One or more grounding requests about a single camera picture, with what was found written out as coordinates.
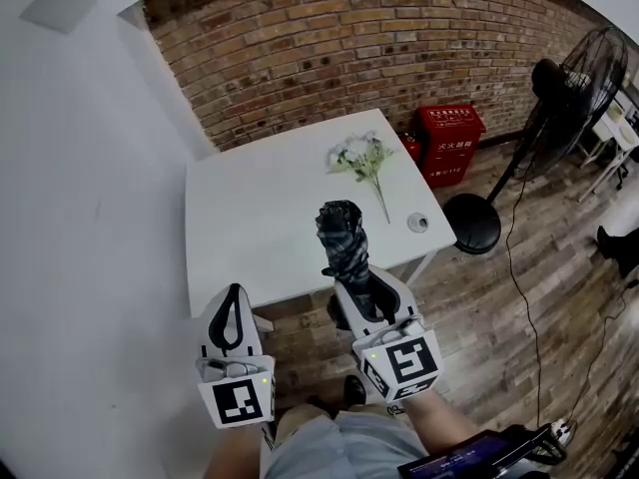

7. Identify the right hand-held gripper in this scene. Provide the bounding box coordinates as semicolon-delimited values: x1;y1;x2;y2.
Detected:
331;264;446;404

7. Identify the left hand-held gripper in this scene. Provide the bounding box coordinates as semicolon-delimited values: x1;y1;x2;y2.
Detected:
194;282;278;431

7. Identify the person's right forearm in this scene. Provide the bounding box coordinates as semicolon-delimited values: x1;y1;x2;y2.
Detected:
397;390;481;462

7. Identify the person's left forearm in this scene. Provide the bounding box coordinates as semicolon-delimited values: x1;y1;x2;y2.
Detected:
208;423;267;479

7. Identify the person's black shoe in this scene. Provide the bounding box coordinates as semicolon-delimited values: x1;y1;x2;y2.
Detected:
343;373;368;409

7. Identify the person's light blue clothing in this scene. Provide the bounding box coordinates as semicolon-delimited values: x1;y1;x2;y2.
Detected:
264;405;431;479

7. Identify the white artificial flower bouquet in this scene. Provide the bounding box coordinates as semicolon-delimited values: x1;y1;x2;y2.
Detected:
325;129;401;226

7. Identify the red fire extinguisher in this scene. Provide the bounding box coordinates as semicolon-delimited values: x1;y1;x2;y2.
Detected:
400;132;423;167

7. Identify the dark tablet with screen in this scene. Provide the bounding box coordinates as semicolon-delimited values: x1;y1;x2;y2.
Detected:
396;425;556;479

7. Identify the red fire equipment box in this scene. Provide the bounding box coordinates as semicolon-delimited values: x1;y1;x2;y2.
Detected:
415;104;487;191

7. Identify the white power strip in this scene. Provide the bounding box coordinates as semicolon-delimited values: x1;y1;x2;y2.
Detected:
545;417;576;444

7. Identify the black standing fan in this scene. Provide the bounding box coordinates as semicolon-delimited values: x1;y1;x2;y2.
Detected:
442;26;630;255

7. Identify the black fan cable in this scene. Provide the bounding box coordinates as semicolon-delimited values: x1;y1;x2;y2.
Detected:
505;181;546;429

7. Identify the white wall plate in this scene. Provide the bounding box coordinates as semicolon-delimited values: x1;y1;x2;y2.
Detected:
18;0;98;35

